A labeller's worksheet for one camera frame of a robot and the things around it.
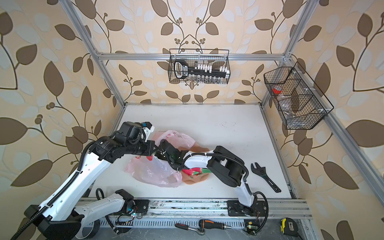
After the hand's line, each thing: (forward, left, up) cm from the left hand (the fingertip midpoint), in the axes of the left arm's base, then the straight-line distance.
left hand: (159, 147), depth 70 cm
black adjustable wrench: (-2, -55, -22) cm, 59 cm away
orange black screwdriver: (-27, -23, -20) cm, 41 cm away
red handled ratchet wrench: (-30, -21, -22) cm, 42 cm away
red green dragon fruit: (-5, -17, -16) cm, 24 cm away
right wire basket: (+28, -74, +5) cm, 79 cm away
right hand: (-3, +9, -14) cm, 17 cm away
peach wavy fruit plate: (-8, -16, -21) cm, 27 cm away
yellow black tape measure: (-27, -61, -20) cm, 69 cm away
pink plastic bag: (-8, +1, -9) cm, 12 cm away
